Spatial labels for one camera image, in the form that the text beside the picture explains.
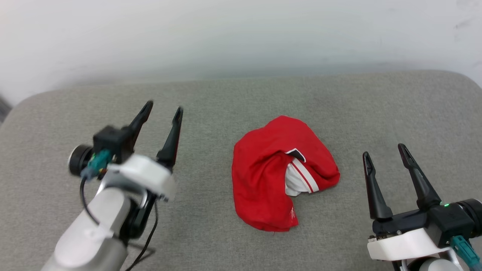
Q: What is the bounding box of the red white basketball jersey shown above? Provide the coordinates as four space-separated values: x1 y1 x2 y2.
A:
232 115 341 233

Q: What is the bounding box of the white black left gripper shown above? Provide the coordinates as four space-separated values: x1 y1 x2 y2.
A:
99 100 184 241

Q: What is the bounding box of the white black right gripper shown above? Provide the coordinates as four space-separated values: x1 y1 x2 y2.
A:
362 143 451 262

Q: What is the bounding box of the black left cable teal plug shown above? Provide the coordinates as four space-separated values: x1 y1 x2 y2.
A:
79 149 158 271

